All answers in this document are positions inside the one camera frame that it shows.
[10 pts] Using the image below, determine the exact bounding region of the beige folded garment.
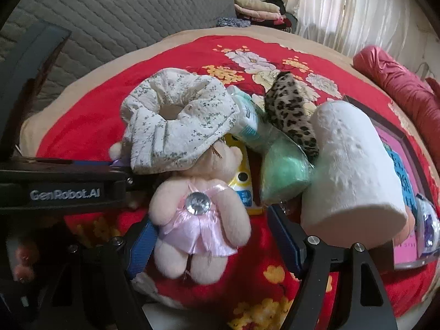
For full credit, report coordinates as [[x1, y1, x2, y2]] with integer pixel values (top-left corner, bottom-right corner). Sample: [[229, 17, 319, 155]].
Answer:
[[234, 0, 280, 12]]

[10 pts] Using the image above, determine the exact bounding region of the grey quilted cushion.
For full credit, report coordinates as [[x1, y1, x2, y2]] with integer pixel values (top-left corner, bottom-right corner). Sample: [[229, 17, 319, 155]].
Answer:
[[0, 0, 238, 117]]

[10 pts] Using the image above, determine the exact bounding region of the small clear-wrapped trinket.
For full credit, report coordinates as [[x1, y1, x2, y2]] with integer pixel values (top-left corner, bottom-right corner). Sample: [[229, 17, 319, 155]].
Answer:
[[414, 192, 440, 260]]

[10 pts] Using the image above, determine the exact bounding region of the grey shallow box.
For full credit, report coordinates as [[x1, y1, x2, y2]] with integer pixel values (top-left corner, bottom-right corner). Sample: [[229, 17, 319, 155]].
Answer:
[[340, 94, 440, 272]]

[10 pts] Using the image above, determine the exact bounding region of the person's left hand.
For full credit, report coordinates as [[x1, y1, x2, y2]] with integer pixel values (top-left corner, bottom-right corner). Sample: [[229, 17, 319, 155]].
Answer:
[[9, 239, 38, 282]]

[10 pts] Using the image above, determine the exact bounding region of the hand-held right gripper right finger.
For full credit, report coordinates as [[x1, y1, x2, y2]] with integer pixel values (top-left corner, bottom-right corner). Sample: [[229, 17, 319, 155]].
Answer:
[[266, 204, 401, 330]]

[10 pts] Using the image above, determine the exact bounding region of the green bottle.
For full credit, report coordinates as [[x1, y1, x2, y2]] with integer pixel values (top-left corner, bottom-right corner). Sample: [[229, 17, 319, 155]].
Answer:
[[259, 134, 315, 207]]

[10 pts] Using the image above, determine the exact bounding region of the red floral blanket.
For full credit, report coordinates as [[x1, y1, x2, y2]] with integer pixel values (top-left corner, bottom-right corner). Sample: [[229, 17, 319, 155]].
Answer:
[[36, 34, 440, 330]]

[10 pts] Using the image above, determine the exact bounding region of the teddy bear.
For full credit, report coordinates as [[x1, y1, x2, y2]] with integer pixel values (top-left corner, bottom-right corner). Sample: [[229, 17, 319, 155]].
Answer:
[[109, 140, 253, 285]]

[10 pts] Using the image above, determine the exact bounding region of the yellow packet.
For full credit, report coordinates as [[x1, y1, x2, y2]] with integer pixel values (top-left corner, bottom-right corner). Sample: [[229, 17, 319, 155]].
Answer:
[[223, 134, 263, 217]]

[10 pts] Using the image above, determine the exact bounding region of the pink red duvet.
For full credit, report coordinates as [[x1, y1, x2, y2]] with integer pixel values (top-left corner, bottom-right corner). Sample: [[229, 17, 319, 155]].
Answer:
[[352, 45, 440, 166]]

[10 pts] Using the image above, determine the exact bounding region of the white curtain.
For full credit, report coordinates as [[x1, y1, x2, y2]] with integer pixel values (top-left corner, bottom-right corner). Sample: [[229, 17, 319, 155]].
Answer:
[[285, 0, 413, 56]]

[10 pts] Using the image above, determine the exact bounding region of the blue knitted cloth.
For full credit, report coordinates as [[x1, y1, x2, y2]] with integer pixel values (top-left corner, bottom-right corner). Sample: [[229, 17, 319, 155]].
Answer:
[[216, 16, 251, 29]]

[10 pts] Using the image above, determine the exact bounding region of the pink book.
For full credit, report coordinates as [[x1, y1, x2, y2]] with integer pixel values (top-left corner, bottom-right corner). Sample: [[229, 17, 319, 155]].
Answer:
[[373, 124, 434, 270]]

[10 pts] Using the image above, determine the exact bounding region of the black garment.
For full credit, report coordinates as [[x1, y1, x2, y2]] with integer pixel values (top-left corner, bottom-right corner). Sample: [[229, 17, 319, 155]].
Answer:
[[265, 0, 293, 16]]

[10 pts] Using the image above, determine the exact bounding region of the white floral scrunchie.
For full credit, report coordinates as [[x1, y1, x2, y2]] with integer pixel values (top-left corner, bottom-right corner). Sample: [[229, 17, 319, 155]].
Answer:
[[120, 69, 240, 175]]

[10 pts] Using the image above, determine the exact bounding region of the leopard print scrunchie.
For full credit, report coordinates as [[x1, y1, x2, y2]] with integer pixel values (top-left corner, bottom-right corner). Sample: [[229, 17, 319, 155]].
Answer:
[[264, 71, 320, 160]]

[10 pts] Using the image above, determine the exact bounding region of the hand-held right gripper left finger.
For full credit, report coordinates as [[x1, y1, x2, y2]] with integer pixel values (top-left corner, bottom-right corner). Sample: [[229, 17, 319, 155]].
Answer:
[[41, 218, 162, 330]]

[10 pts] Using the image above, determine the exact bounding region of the light green tissue packet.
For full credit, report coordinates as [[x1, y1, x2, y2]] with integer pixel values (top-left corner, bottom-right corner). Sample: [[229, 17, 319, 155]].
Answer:
[[227, 85, 265, 152]]

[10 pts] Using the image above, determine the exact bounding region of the pink folded garment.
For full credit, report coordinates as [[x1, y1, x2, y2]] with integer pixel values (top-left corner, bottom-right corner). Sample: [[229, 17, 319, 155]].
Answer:
[[237, 9, 284, 21]]

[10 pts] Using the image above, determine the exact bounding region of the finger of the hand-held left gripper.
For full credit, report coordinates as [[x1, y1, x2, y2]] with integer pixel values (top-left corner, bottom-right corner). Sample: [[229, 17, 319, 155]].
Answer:
[[124, 172, 163, 200]]

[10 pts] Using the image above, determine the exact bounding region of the beige bed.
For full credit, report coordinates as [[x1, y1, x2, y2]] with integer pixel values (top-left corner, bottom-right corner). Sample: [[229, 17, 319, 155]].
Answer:
[[19, 26, 440, 330]]

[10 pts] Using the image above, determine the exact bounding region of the white toilet paper roll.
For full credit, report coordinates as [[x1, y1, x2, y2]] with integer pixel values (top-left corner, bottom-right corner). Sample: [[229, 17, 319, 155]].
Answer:
[[301, 101, 409, 248]]

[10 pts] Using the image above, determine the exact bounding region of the dark red garment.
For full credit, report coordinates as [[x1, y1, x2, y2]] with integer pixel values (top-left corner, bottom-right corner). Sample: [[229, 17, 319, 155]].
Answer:
[[261, 16, 299, 33]]

